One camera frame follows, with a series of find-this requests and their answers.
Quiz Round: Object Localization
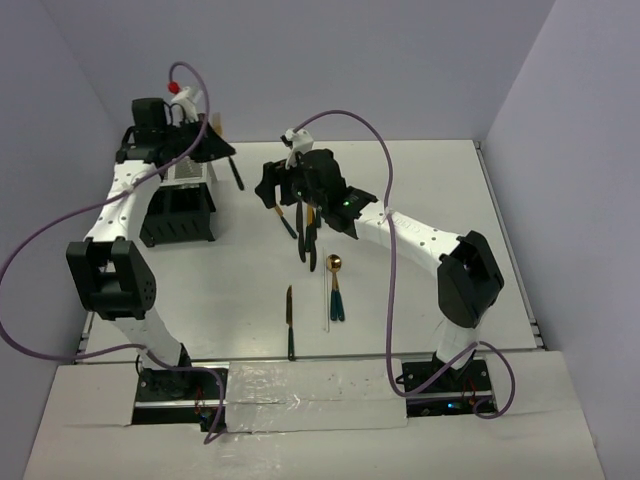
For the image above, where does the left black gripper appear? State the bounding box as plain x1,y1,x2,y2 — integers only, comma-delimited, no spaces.
158,113,233,164

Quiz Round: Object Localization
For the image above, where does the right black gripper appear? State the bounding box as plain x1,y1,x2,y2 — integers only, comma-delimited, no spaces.
254,158,327,211

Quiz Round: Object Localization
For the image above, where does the gold fork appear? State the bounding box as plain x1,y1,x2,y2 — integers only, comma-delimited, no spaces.
213,114,245,191

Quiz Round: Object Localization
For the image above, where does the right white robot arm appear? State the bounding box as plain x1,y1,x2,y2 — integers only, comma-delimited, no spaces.
255,149,504,391

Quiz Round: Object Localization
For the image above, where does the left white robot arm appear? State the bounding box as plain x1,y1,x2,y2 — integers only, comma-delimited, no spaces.
66,95,234,399

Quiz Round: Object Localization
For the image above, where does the black serrated knife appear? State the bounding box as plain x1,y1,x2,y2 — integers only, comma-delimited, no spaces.
295,201,306,263

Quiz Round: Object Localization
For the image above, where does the black knife lower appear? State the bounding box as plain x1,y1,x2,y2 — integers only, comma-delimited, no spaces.
307,225,317,272

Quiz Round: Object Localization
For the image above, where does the black utensil caddy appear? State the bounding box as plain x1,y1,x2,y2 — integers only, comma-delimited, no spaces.
139,183,216,248

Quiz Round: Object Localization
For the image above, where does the clear glass straw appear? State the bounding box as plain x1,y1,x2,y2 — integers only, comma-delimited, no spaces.
321,247,331,334

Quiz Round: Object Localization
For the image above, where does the gold knife near edge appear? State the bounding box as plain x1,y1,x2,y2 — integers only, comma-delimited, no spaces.
286,285,296,361

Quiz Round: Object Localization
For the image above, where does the gold knife green handle far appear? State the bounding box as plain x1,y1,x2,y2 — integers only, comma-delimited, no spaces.
274,204,298,240

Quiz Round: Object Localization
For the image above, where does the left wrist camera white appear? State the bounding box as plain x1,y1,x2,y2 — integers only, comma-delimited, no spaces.
167,80,204,123

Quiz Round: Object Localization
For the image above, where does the gold knife black handle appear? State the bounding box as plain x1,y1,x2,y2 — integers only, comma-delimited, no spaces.
305,205,317,252

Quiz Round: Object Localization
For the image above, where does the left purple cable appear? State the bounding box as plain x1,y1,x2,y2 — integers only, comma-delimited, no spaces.
0,61,229,445

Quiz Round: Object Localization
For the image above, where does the purple cable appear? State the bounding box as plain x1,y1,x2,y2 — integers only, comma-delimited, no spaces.
294,110,516,419
0,61,229,445

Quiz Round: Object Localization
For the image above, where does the gold spoon green handle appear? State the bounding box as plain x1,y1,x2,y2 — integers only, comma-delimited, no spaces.
327,254,346,322

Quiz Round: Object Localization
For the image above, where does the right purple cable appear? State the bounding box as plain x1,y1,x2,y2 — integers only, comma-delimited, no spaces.
294,110,516,419

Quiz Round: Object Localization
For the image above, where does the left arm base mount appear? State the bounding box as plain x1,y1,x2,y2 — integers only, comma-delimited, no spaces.
131,366,228,433

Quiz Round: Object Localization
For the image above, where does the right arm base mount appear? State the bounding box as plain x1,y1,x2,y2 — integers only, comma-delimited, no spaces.
395,359,497,418

